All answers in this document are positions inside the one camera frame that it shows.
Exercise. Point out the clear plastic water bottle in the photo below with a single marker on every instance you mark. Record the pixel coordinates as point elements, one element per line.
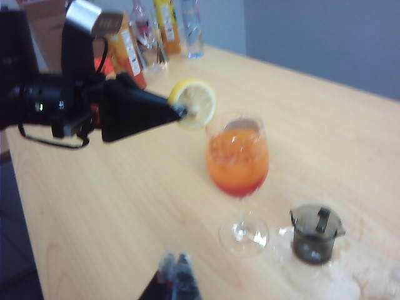
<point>193,31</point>

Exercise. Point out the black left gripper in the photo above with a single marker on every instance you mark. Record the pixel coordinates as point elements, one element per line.
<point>47,103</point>

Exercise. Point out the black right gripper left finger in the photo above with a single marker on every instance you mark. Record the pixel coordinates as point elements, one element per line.
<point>165,275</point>

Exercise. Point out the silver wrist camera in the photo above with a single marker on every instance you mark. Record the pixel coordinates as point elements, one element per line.
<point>90,15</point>

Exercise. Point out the yellow lemon slice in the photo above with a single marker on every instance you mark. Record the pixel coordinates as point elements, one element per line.
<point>200,100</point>

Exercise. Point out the clear glass bottle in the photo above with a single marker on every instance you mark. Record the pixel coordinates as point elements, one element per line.
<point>150,40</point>

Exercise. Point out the smoked grey glass cup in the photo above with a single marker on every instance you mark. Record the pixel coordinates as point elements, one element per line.
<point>312,237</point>

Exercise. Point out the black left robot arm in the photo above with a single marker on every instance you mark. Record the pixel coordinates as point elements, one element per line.
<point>15,56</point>

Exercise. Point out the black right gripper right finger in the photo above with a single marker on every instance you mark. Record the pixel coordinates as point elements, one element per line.
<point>187,281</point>

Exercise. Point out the wine glass with orange-red drink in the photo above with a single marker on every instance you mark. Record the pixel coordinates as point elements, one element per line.
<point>236,162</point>

